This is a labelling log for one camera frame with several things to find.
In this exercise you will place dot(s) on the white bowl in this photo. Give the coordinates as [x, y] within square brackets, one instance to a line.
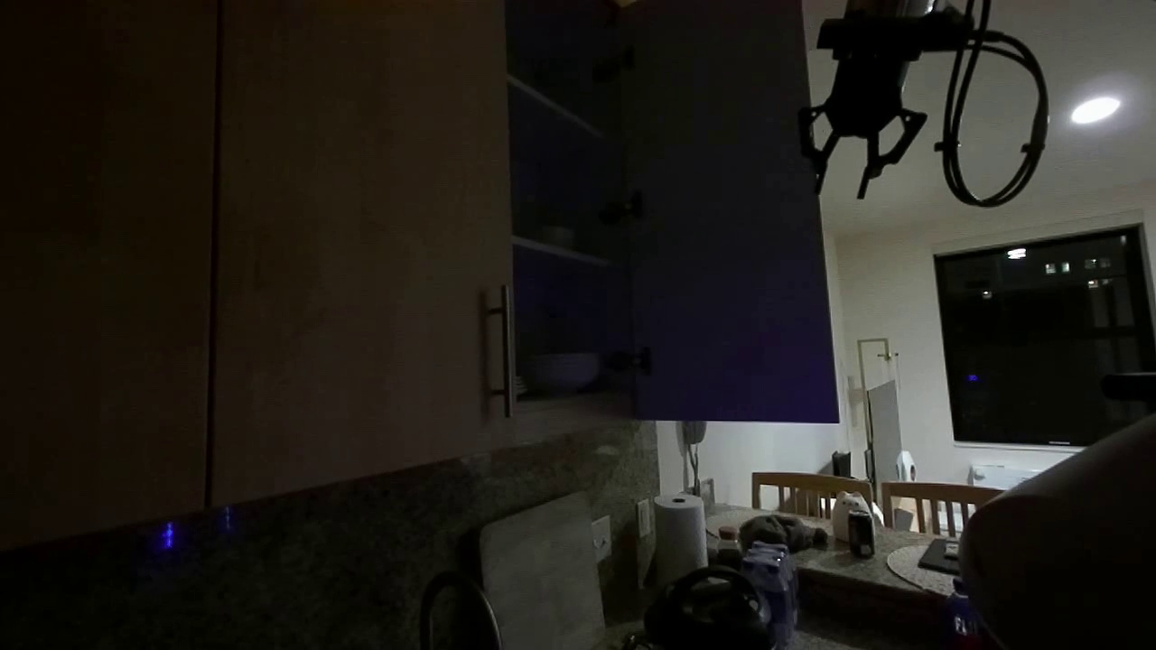
[561, 369]

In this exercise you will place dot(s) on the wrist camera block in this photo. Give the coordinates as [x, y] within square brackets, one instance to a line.
[888, 32]

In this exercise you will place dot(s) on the black tablet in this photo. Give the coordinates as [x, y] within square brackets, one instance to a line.
[944, 552]

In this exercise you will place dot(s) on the small dish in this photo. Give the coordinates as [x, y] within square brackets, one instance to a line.
[557, 237]

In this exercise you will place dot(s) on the black round kettle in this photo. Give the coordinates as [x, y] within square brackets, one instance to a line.
[710, 611]

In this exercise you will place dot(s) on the white paper towel roll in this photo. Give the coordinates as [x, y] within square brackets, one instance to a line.
[681, 534]

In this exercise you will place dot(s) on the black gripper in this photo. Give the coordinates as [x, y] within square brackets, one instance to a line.
[875, 89]

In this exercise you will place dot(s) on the light cutting board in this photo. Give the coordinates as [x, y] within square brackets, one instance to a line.
[543, 579]

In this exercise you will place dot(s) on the dark bundle on table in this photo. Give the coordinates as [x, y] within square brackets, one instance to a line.
[780, 530]

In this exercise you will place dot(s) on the white standing panel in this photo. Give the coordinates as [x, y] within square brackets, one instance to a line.
[884, 420]

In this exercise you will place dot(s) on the cabinet body with shelves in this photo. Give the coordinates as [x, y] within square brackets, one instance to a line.
[561, 181]

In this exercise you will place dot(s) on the clear water bottle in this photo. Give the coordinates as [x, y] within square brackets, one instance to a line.
[769, 583]

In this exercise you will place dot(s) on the dark framed window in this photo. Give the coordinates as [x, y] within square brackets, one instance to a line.
[1034, 347]

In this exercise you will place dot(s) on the round ceiling light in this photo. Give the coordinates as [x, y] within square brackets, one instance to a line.
[1097, 108]

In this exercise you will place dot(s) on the curved metal faucet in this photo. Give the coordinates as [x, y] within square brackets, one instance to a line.
[456, 606]

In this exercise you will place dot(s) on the wooden dining chair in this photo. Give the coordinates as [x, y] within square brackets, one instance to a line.
[939, 506]
[808, 492]

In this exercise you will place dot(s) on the round placemat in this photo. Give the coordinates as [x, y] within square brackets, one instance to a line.
[923, 563]

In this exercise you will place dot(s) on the black mug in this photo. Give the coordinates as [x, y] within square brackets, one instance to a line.
[838, 464]

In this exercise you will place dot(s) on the plain wooden cabinet door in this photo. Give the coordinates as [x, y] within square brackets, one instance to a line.
[102, 264]

